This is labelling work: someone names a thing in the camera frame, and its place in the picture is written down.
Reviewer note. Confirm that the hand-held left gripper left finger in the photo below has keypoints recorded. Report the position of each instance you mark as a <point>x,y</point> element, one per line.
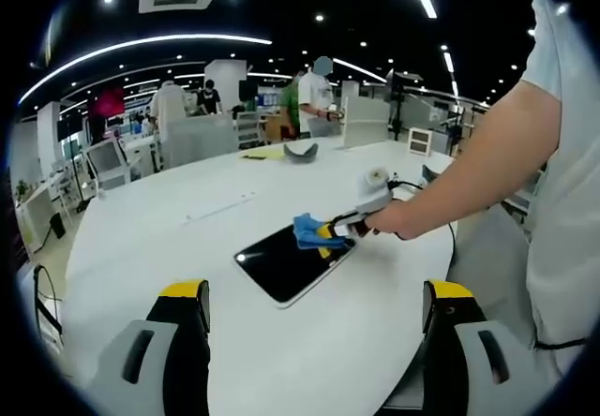
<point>152,364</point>

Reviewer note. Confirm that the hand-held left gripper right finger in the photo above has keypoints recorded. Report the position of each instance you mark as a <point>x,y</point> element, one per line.
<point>464,369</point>

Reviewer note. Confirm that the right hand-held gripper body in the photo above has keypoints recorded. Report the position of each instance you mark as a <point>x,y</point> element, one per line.
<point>375,188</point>

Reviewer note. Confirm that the blue cleaning cloth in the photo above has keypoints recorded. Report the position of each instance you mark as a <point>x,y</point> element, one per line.
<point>307,232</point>

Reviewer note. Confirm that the black tablet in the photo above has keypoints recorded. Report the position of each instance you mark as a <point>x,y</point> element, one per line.
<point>274,271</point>

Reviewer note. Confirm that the yellow cloth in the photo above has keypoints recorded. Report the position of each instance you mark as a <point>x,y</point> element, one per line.
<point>262,155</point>

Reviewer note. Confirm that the person's right hand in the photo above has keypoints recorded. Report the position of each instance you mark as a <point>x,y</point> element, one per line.
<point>398,219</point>

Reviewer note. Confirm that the grey curved headband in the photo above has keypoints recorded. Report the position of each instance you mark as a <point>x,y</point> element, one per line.
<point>429,176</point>
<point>300,157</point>

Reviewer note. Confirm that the small white grille box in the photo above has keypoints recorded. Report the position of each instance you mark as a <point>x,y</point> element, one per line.
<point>420,142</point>

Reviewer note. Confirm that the white desk partition panel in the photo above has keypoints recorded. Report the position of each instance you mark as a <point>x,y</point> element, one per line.
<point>368,123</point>

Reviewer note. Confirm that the black tripod stand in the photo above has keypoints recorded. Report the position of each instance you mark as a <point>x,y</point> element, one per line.
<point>398,107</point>

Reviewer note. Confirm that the wooden cabinet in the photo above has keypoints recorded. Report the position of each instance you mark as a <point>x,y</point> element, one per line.
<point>274,128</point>

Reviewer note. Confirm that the white mesh office chair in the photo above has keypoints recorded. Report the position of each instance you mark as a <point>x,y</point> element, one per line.
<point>250,128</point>

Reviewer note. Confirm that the grey desk partition panel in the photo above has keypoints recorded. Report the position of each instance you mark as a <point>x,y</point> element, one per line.
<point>201,142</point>

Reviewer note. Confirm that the black waste bin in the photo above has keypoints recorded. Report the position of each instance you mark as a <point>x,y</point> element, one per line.
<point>57,225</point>

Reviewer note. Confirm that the person in white shirt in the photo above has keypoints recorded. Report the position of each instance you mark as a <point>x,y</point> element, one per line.
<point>567,177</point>

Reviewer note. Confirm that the red screen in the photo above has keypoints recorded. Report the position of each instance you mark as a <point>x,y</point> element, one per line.
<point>107,103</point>

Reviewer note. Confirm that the curved ceiling light strip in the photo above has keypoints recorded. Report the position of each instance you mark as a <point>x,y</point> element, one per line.
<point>122,47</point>

